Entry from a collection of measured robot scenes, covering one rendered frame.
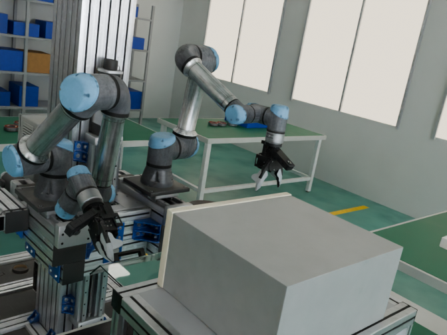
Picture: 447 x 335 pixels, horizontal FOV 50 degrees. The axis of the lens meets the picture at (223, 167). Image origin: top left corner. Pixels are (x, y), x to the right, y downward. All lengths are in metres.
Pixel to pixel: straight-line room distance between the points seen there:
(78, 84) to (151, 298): 0.68
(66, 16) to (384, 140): 4.83
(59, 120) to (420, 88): 5.02
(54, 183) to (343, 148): 5.16
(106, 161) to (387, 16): 5.17
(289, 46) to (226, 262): 6.42
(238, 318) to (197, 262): 0.16
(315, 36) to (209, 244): 6.11
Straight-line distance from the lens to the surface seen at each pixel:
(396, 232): 3.15
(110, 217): 1.55
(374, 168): 6.42
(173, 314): 1.15
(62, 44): 2.18
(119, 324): 1.27
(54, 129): 1.66
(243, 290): 1.01
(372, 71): 6.45
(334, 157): 6.74
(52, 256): 1.92
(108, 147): 1.69
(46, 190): 1.94
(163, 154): 2.15
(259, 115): 1.95
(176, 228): 1.15
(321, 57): 6.93
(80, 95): 1.51
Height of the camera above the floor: 1.74
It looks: 15 degrees down
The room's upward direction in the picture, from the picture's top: 9 degrees clockwise
